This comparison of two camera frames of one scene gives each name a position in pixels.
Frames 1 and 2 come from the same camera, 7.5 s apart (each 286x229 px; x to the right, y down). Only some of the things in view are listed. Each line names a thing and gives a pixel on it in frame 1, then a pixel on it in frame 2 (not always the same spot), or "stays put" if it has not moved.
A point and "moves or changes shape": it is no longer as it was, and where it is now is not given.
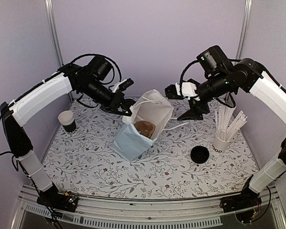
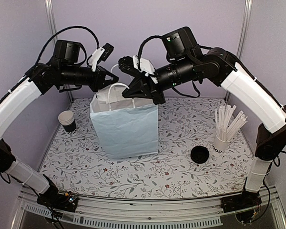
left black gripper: (118, 98) to (99, 82)
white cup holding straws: (219, 145) stays put
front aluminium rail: (111, 212) stays put
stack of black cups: (66, 119) stays put
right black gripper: (194, 113) to (144, 88)
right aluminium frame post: (244, 28) stays put
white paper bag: (152, 107) moves or changes shape
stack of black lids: (199, 154) stays put
